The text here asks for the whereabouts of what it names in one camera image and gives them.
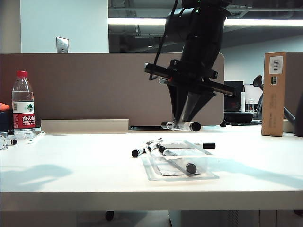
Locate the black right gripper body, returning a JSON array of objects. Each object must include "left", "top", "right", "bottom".
[{"left": 144, "top": 59, "right": 239, "bottom": 97}]

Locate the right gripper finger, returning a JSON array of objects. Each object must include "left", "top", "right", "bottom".
[
  {"left": 167, "top": 82, "right": 190, "bottom": 125},
  {"left": 182, "top": 91, "right": 217, "bottom": 123}
]

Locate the black capped white marker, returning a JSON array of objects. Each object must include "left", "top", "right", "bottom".
[
  {"left": 196, "top": 142, "right": 216, "bottom": 150},
  {"left": 161, "top": 120, "right": 202, "bottom": 132},
  {"left": 131, "top": 146, "right": 146, "bottom": 158},
  {"left": 145, "top": 139, "right": 164, "bottom": 152},
  {"left": 158, "top": 145, "right": 197, "bottom": 175}
]

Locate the clear plastic packaging box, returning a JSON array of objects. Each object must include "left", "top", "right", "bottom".
[{"left": 141, "top": 139, "right": 220, "bottom": 182}]

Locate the tall brown cardboard box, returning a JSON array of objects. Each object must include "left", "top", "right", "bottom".
[{"left": 260, "top": 52, "right": 286, "bottom": 137}]

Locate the dark blue box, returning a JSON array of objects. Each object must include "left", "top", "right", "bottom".
[{"left": 0, "top": 110, "right": 14, "bottom": 132}]

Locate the black computer monitor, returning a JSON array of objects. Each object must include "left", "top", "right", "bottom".
[{"left": 223, "top": 81, "right": 244, "bottom": 112}]

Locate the black oval pouch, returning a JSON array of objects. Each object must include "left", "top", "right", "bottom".
[{"left": 223, "top": 112, "right": 254, "bottom": 124}]

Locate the white framed monitor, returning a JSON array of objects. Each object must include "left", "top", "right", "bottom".
[{"left": 241, "top": 84, "right": 263, "bottom": 112}]

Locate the dark grey office chair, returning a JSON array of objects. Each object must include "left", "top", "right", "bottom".
[{"left": 252, "top": 75, "right": 264, "bottom": 121}]

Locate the long ceiling light strip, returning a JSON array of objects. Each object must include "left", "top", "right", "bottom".
[{"left": 107, "top": 18, "right": 303, "bottom": 26}]

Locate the brown desk partition panel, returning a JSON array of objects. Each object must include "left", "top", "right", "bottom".
[{"left": 0, "top": 52, "right": 225, "bottom": 127}]

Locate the red label water bottle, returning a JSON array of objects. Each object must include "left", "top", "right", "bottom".
[{"left": 11, "top": 70, "right": 36, "bottom": 140}]

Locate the beige cable tray flap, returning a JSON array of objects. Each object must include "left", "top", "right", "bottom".
[{"left": 40, "top": 119, "right": 130, "bottom": 135}]

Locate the metal wall plate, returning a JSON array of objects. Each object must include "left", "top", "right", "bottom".
[{"left": 55, "top": 37, "right": 69, "bottom": 54}]

